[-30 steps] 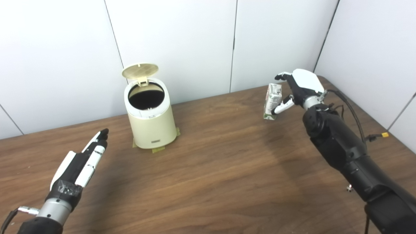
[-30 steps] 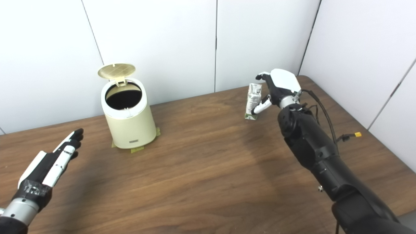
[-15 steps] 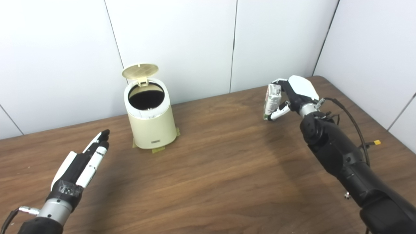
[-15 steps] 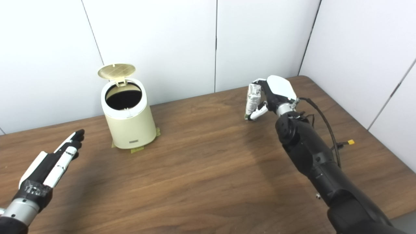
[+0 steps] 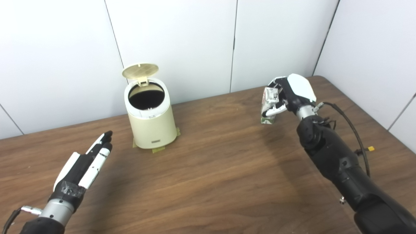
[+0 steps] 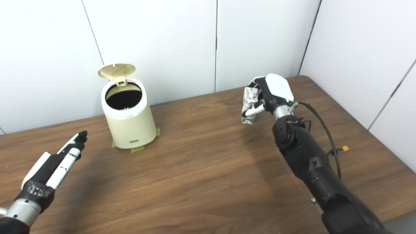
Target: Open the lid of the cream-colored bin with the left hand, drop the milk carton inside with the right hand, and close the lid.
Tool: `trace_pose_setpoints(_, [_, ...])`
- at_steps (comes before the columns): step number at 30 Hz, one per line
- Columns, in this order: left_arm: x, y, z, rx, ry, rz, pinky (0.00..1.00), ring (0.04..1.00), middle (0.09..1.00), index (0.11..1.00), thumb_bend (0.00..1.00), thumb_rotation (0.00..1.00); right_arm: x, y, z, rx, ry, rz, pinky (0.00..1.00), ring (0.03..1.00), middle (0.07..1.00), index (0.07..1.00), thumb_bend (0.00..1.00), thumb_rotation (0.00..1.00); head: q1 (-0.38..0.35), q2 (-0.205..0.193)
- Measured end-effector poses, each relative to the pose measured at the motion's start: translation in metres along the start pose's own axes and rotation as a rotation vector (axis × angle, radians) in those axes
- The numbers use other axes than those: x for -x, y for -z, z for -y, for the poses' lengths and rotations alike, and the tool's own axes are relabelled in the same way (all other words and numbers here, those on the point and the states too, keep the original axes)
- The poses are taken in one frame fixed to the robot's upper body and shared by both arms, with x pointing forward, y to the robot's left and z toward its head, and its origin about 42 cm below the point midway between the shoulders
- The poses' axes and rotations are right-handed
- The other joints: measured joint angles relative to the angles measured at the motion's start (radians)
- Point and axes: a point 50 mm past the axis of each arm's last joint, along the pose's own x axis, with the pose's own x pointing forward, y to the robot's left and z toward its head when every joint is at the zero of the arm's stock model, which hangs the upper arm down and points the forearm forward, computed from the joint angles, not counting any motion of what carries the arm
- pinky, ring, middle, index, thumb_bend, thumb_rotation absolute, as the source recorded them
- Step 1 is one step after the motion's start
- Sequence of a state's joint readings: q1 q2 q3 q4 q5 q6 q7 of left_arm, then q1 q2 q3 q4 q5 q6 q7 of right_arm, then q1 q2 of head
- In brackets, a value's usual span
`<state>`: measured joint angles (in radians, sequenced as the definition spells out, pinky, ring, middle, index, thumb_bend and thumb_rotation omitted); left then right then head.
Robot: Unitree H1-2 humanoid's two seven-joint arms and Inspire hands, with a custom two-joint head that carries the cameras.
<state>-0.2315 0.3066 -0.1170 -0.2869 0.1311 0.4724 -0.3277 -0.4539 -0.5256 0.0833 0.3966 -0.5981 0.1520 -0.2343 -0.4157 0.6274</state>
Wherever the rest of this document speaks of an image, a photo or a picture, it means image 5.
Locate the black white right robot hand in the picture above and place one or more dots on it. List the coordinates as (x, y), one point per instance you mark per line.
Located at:
(297, 91)

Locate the cream-colored plastic bin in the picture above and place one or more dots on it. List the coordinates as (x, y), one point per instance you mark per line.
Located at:
(152, 130)

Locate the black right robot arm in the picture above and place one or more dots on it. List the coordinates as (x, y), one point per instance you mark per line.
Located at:
(338, 162)

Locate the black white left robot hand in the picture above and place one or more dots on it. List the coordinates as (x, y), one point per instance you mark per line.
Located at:
(73, 175)

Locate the white green milk carton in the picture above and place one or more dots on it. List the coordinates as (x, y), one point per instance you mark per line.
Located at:
(270, 97)

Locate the round cream bin lid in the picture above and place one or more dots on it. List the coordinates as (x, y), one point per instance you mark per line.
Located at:
(140, 71)

